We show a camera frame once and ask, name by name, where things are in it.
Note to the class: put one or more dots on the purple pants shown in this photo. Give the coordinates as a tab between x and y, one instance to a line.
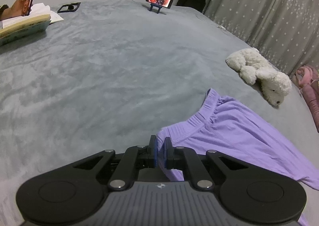
236	136

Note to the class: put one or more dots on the white plush dog toy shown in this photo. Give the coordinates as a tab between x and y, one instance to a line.
259	71

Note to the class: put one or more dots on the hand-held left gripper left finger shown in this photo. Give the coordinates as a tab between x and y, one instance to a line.
155	156

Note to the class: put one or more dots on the grey star-print curtain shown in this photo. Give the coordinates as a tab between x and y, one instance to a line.
269	11

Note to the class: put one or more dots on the grey bed cover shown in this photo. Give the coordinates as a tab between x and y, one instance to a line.
99	79

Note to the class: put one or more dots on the mauve folded quilt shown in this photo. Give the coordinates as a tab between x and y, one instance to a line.
311	91

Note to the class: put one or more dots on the black frame stand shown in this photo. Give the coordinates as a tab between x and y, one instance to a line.
68	7

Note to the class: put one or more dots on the open book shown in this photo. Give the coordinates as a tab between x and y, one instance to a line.
25	25

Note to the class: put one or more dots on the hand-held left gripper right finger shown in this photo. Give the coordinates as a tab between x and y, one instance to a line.
169	156

